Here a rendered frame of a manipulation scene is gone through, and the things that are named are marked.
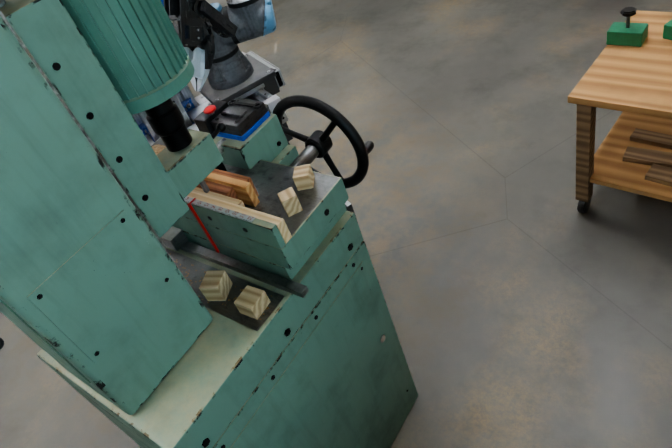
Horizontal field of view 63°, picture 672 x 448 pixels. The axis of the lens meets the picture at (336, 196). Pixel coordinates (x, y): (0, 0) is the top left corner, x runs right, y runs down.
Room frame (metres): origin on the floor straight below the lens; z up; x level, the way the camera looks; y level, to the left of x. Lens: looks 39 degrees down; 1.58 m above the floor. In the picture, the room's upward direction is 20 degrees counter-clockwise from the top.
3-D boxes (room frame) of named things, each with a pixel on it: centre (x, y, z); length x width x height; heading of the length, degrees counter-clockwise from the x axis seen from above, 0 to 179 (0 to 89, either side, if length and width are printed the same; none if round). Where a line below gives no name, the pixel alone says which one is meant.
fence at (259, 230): (0.96, 0.33, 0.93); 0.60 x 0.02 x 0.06; 43
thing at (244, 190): (0.98, 0.24, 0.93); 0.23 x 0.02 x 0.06; 43
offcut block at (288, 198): (0.84, 0.09, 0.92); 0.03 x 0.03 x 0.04; 9
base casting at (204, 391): (0.85, 0.33, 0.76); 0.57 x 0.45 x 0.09; 133
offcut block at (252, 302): (0.72, 0.22, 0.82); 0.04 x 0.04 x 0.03; 46
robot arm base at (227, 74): (1.70, 0.19, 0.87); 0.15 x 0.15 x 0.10
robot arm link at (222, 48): (1.70, 0.18, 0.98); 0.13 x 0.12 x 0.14; 84
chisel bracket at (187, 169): (0.92, 0.26, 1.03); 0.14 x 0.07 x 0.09; 133
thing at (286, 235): (0.98, 0.31, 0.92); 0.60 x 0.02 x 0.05; 43
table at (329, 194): (1.06, 0.22, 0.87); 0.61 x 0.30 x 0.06; 43
